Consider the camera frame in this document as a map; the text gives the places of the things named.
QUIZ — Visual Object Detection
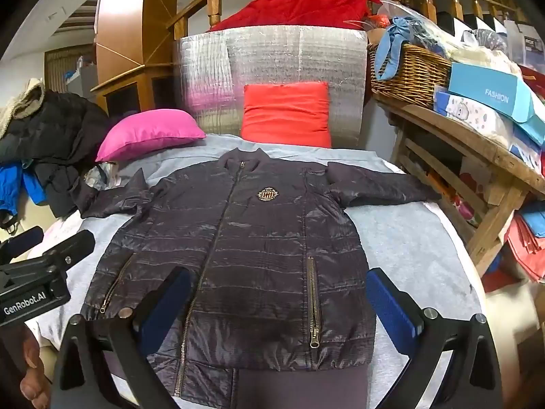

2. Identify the white paper bag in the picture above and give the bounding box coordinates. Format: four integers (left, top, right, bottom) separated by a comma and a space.
502, 19, 545, 68

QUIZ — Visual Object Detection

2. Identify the light blue cloth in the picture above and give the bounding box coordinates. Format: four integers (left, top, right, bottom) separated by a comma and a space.
375, 17, 420, 81

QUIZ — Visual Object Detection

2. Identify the wooden cabinet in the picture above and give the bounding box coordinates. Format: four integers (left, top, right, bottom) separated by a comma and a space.
89, 0, 188, 116

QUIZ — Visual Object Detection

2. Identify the red quilt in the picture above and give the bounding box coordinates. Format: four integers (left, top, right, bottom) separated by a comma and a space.
208, 0, 384, 32

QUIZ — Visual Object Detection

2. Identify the white printed box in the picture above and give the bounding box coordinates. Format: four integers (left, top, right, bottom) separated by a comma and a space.
434, 85, 516, 146

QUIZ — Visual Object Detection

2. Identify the light blue shoe box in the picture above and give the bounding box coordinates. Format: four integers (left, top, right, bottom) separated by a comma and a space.
447, 62, 545, 146

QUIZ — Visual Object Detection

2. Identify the red pillow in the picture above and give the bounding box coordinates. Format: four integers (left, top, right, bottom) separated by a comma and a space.
240, 82, 333, 149

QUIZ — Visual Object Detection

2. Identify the black coat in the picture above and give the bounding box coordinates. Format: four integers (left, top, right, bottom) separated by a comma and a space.
0, 89, 111, 218

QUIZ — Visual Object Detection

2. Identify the person's left hand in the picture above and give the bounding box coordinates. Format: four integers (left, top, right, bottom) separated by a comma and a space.
13, 326, 52, 409

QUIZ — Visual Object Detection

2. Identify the woven rattan panel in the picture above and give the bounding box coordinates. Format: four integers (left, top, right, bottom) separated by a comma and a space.
45, 45, 98, 100

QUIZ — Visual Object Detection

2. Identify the dark quilted puffer jacket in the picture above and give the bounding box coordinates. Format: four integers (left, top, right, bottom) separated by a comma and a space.
70, 147, 441, 405

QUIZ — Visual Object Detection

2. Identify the wooden table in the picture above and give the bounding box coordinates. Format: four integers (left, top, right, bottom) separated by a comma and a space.
372, 91, 545, 277

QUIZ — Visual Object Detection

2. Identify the beige fleece garment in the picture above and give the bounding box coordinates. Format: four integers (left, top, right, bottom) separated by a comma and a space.
0, 77, 47, 128

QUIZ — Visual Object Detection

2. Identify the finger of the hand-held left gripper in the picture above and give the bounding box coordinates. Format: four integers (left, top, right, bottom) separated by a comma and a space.
40, 229, 96, 279

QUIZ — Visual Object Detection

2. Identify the pink pillow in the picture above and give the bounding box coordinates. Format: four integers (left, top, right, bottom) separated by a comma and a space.
94, 108, 207, 163

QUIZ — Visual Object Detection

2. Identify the silver foil insulation mat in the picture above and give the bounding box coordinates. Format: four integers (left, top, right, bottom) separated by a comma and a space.
172, 26, 369, 150

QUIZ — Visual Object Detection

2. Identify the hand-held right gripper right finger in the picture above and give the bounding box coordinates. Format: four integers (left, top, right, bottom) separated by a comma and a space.
365, 268, 503, 409

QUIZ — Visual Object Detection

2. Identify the blue garment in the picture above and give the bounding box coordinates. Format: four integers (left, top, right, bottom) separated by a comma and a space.
0, 164, 47, 218

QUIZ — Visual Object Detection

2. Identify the wooden stair railing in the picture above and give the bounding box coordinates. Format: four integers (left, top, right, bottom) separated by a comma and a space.
166, 0, 524, 41

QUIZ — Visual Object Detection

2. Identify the grey blanket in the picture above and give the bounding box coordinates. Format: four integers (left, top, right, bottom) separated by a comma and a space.
26, 134, 488, 409

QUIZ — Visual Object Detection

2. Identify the crumpled clear plastic bag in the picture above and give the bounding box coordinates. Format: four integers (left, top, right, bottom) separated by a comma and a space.
85, 161, 125, 192

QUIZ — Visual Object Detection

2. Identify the wicker basket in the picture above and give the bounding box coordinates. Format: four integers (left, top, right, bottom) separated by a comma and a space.
367, 43, 453, 109

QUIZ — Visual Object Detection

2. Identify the cream folded cloth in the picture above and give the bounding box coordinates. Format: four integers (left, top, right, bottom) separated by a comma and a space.
449, 45, 522, 77

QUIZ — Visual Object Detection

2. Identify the large clear plastic bag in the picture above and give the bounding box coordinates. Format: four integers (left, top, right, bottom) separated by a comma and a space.
379, 0, 452, 58

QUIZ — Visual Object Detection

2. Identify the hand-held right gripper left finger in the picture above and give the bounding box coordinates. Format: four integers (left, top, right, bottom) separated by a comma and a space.
50, 266, 193, 409

